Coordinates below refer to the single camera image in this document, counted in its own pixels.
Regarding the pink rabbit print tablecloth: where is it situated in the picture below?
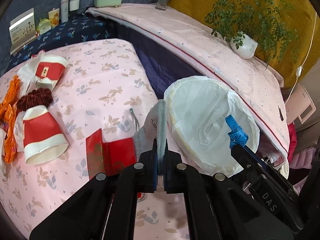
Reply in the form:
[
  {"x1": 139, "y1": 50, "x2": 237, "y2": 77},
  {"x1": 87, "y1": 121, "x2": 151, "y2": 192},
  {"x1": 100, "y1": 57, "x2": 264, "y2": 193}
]
[{"x1": 0, "y1": 38, "x2": 190, "y2": 240}]

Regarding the green plant white pot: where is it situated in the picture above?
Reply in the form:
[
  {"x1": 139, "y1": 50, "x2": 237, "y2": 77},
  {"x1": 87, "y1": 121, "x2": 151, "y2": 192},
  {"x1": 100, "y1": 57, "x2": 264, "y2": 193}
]
[{"x1": 204, "y1": 0, "x2": 299, "y2": 63}]

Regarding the blue measuring tape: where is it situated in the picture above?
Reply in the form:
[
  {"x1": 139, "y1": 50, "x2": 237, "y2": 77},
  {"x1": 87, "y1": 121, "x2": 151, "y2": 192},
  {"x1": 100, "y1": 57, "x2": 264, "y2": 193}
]
[{"x1": 225, "y1": 115, "x2": 248, "y2": 149}]

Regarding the pink white appliance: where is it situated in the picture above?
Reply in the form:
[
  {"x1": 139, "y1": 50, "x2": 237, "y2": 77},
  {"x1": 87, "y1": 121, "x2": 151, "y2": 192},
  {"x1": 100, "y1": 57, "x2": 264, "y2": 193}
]
[{"x1": 285, "y1": 84, "x2": 316, "y2": 125}]

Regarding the white glove red cuff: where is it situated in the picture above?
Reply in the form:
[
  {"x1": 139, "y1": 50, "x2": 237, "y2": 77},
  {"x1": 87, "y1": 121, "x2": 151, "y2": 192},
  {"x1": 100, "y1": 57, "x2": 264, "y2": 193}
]
[{"x1": 17, "y1": 50, "x2": 45, "y2": 99}]

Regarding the orange plastic bag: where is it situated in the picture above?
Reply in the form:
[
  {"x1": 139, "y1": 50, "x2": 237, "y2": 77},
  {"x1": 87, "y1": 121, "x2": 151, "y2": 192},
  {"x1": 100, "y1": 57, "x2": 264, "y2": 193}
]
[{"x1": 1, "y1": 75, "x2": 21, "y2": 164}]

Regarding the white book box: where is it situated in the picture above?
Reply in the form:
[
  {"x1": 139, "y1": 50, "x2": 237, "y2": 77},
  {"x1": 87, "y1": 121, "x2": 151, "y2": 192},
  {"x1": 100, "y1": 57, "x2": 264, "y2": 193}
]
[{"x1": 9, "y1": 8, "x2": 36, "y2": 55}]

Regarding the grey drawstring pouch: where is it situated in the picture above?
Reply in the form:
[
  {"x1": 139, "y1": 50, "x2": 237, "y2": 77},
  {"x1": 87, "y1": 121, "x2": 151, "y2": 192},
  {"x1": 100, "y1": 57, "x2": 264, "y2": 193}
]
[{"x1": 130, "y1": 100, "x2": 167, "y2": 176}]

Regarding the green white small packet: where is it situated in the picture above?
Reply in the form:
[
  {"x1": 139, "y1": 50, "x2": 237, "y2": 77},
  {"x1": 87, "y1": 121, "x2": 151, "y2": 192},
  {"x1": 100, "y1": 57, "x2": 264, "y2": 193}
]
[{"x1": 36, "y1": 18, "x2": 51, "y2": 35}]

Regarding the pink cloth on shelf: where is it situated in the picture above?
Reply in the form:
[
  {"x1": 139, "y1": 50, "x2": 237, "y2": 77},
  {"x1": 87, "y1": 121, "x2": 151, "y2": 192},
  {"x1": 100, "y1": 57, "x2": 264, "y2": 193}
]
[{"x1": 87, "y1": 3, "x2": 290, "y2": 158}]

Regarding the black hair clip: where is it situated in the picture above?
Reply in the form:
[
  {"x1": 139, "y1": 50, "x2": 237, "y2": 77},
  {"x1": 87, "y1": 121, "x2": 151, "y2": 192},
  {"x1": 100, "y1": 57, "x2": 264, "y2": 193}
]
[{"x1": 278, "y1": 106, "x2": 284, "y2": 121}]

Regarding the red white paper cup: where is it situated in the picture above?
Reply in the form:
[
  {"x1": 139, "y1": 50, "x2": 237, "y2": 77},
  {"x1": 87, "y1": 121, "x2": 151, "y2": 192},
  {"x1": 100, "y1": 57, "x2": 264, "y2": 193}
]
[
  {"x1": 23, "y1": 105, "x2": 68, "y2": 165},
  {"x1": 35, "y1": 54, "x2": 68, "y2": 91}
]

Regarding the white mesh cloth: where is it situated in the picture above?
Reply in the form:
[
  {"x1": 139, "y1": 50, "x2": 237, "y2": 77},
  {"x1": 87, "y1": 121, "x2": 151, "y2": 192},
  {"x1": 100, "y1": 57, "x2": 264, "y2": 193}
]
[{"x1": 14, "y1": 111, "x2": 25, "y2": 152}]

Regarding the navy leaf print cloth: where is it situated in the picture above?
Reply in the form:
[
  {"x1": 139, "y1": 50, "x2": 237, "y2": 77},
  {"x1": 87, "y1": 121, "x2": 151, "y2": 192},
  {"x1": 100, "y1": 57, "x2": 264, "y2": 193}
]
[{"x1": 1, "y1": 14, "x2": 118, "y2": 75}]

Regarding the white lined trash bin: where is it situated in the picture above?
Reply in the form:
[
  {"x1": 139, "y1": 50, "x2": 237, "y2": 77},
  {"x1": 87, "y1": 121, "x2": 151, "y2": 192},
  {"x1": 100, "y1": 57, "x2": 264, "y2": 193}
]
[{"x1": 164, "y1": 76, "x2": 260, "y2": 177}]

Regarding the red paper envelope box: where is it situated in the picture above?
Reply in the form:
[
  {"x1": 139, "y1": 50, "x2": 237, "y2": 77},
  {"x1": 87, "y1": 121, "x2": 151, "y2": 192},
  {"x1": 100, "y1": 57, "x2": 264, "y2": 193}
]
[{"x1": 85, "y1": 128, "x2": 142, "y2": 199}]

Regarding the tall white bottle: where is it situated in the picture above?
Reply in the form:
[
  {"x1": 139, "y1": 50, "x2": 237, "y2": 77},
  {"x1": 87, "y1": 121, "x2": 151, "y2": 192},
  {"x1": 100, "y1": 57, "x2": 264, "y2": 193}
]
[{"x1": 60, "y1": 0, "x2": 69, "y2": 23}]

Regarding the dark red scrunchie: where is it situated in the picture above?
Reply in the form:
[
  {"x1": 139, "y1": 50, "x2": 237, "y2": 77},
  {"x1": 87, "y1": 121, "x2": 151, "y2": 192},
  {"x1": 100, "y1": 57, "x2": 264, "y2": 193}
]
[{"x1": 17, "y1": 88, "x2": 53, "y2": 111}]

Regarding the white cord with switch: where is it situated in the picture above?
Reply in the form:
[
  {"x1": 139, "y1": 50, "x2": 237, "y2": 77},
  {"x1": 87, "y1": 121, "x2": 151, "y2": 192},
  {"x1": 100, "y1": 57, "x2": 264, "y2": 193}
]
[{"x1": 285, "y1": 12, "x2": 318, "y2": 106}]

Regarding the short white jar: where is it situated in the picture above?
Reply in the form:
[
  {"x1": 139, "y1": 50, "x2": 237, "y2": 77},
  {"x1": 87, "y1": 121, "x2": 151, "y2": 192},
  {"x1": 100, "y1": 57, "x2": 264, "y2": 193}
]
[{"x1": 69, "y1": 0, "x2": 80, "y2": 11}]

